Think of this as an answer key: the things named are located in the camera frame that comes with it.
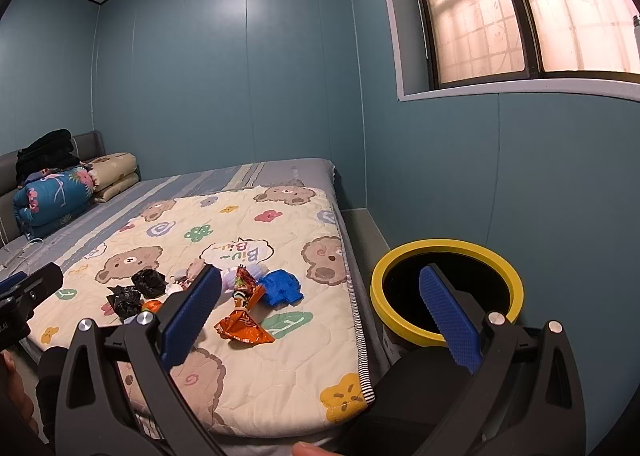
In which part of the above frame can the orange mandarin peel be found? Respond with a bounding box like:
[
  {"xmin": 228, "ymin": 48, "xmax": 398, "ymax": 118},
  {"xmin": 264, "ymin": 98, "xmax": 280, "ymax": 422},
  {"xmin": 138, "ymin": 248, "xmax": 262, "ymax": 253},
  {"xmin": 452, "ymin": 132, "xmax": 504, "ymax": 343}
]
[{"xmin": 141, "ymin": 299, "xmax": 163, "ymax": 314}]

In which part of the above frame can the orange snack wrapper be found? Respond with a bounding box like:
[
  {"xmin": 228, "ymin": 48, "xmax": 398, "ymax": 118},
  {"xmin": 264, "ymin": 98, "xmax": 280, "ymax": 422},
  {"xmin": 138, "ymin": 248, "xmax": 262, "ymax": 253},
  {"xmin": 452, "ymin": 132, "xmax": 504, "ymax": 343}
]
[{"xmin": 215, "ymin": 279, "xmax": 274, "ymax": 346}]

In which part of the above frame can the purple foam net bundle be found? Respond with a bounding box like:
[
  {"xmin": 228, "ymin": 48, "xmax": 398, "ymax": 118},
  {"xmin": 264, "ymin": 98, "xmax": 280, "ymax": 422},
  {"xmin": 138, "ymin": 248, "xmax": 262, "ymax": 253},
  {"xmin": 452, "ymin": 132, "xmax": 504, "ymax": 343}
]
[{"xmin": 221, "ymin": 263, "xmax": 268, "ymax": 293}]

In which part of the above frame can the blue plastic bag trash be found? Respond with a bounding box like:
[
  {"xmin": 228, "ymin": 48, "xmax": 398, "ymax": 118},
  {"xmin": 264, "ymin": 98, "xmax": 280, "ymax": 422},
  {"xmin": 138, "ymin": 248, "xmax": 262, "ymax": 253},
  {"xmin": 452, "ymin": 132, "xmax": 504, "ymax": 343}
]
[{"xmin": 258, "ymin": 269, "xmax": 304, "ymax": 307}]

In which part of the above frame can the black plastic bag trash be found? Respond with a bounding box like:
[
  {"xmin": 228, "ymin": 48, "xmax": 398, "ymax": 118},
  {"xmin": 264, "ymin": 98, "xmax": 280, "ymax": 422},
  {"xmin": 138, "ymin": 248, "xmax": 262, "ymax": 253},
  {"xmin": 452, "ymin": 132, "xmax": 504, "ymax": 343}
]
[{"xmin": 131, "ymin": 268, "xmax": 167, "ymax": 299}]

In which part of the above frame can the pink grey cloth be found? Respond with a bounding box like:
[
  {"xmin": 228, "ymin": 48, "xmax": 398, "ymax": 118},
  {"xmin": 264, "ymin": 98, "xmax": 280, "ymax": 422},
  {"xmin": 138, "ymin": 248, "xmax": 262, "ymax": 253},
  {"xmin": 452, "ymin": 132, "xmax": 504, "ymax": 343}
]
[{"xmin": 171, "ymin": 257, "xmax": 206, "ymax": 290}]

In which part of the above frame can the yellow rimmed trash bin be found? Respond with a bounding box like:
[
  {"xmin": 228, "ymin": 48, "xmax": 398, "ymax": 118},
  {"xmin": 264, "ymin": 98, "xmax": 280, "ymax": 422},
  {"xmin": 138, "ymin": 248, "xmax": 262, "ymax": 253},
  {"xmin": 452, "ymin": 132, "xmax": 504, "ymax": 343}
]
[{"xmin": 370, "ymin": 239, "xmax": 525, "ymax": 351}]

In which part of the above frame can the person's left hand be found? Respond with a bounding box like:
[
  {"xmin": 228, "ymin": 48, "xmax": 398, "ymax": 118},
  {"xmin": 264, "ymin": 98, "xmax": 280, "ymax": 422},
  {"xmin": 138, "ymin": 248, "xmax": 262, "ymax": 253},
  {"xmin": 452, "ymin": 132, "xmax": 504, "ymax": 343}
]
[{"xmin": 1, "ymin": 350, "xmax": 38, "ymax": 455}]

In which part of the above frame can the person's right hand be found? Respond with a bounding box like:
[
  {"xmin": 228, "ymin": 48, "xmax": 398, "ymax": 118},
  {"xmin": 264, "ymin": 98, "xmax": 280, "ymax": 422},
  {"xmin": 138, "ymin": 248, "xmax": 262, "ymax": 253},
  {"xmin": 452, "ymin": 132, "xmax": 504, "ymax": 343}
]
[{"xmin": 292, "ymin": 442, "xmax": 338, "ymax": 456}]

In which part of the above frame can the blue floral folded duvet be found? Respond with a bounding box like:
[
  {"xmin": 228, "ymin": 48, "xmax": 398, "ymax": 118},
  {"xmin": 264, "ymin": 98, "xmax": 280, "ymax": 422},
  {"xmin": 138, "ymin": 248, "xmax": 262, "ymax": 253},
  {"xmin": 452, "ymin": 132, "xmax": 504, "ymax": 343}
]
[{"xmin": 13, "ymin": 165, "xmax": 94, "ymax": 239}]

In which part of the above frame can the cream bear print quilt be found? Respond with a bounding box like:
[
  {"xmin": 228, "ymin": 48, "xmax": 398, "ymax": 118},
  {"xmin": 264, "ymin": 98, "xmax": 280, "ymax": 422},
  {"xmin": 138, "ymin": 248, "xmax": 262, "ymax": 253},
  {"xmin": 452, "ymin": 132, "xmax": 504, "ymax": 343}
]
[{"xmin": 28, "ymin": 185, "xmax": 374, "ymax": 439}]

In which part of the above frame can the black clothing pile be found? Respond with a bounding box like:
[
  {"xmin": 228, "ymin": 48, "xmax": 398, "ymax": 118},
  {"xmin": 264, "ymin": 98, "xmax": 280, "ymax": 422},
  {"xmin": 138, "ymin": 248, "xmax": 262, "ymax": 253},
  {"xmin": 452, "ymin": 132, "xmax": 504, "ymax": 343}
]
[{"xmin": 15, "ymin": 129, "xmax": 80, "ymax": 186}]

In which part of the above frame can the cream folded blanket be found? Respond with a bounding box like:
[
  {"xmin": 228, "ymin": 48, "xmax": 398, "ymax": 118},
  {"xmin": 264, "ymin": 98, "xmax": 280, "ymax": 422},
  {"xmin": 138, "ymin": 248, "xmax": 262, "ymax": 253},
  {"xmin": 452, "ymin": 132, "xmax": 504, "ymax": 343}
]
[{"xmin": 89, "ymin": 153, "xmax": 140, "ymax": 202}]

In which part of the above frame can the grey padded headboard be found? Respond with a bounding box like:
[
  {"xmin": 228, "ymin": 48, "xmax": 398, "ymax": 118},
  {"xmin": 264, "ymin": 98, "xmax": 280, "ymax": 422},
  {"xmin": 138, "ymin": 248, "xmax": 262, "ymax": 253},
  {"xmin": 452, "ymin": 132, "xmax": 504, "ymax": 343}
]
[{"xmin": 0, "ymin": 129, "xmax": 106, "ymax": 249}]

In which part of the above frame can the white charging cable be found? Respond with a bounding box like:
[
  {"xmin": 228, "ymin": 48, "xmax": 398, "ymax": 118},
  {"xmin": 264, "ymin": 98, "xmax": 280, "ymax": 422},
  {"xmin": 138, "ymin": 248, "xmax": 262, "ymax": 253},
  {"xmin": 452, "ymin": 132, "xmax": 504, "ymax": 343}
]
[{"xmin": 0, "ymin": 222, "xmax": 44, "ymax": 272}]

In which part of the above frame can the window with dark frame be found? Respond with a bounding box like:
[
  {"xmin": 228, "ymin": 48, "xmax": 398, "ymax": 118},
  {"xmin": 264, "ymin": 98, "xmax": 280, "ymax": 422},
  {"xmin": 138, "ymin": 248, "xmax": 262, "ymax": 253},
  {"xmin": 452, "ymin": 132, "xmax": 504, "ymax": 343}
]
[{"xmin": 386, "ymin": 0, "xmax": 639, "ymax": 101}]

